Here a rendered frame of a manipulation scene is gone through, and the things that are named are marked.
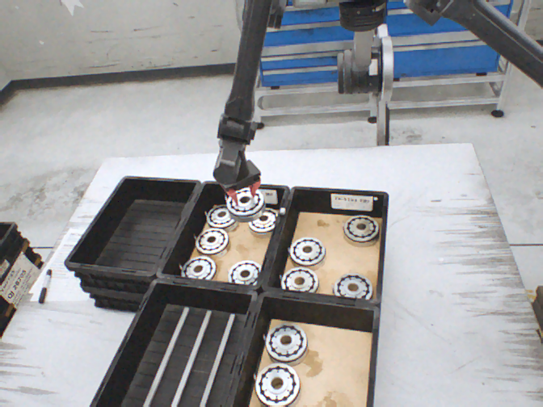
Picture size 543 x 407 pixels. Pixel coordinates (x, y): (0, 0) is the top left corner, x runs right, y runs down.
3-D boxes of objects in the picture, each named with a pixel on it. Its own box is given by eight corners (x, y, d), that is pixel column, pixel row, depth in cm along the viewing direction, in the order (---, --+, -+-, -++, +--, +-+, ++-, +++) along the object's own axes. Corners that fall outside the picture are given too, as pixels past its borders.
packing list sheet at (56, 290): (65, 228, 174) (65, 228, 173) (119, 228, 170) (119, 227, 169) (24, 300, 150) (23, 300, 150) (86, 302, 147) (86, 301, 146)
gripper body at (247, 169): (262, 177, 114) (258, 154, 109) (227, 194, 112) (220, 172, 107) (250, 164, 119) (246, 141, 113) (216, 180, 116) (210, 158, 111)
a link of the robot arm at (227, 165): (258, 119, 103) (222, 110, 103) (251, 150, 95) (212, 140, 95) (250, 157, 112) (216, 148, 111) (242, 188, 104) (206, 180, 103)
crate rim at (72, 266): (125, 180, 157) (123, 174, 155) (204, 185, 149) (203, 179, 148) (64, 270, 130) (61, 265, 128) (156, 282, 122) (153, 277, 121)
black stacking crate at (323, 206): (295, 212, 148) (292, 186, 140) (386, 220, 141) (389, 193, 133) (267, 315, 121) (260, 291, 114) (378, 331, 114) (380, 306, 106)
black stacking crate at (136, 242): (135, 199, 163) (124, 176, 156) (210, 206, 156) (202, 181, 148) (79, 289, 137) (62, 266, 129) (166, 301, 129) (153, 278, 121)
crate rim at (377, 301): (292, 190, 142) (291, 185, 140) (389, 197, 134) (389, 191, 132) (261, 295, 115) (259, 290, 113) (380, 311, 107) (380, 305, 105)
